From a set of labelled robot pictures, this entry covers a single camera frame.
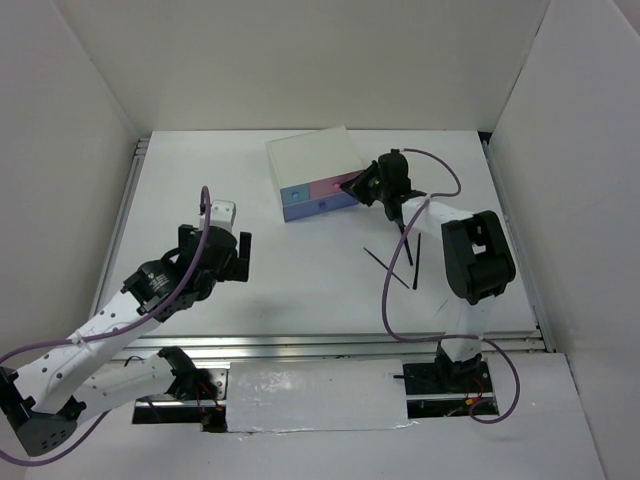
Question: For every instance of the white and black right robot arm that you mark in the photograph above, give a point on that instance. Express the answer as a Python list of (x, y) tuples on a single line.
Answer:
[(478, 263)]

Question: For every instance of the purple-blue bottom drawer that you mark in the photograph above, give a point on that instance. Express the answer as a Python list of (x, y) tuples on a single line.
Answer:
[(317, 206)]

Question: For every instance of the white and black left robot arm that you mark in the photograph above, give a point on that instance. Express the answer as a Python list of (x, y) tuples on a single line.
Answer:
[(46, 400)]

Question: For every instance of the aluminium left side rail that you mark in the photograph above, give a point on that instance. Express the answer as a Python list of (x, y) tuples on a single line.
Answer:
[(137, 161)]

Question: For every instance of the white glossy cover sheet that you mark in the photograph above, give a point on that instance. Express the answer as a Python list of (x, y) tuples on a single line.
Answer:
[(332, 395)]

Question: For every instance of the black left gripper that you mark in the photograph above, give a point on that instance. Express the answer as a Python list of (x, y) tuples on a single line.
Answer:
[(241, 268)]

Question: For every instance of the aluminium front rail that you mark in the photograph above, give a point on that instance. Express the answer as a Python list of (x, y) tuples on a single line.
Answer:
[(211, 348)]

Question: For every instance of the thin black eyeliner brush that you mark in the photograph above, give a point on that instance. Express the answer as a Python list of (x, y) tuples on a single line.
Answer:
[(385, 267)]

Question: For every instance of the aluminium rail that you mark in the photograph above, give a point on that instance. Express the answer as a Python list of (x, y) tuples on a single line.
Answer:
[(211, 348), (137, 161), (533, 296)]

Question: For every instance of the white mini drawer cabinet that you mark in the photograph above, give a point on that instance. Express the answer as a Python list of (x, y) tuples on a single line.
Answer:
[(305, 158)]

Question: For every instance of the black fluffy makeup brush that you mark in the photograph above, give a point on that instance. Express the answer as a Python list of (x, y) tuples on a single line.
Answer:
[(407, 248)]

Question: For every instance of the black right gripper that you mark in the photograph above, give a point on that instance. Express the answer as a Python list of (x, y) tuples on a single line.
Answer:
[(357, 186)]

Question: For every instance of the aluminium right side rail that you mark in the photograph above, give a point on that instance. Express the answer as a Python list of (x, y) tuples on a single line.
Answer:
[(533, 296)]

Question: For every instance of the light blue small drawer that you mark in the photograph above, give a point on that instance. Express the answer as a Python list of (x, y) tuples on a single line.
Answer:
[(295, 194)]

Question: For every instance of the pink drawer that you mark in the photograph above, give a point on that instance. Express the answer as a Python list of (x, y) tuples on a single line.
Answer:
[(330, 186)]

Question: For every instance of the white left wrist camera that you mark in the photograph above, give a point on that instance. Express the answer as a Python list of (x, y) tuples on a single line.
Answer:
[(222, 215)]

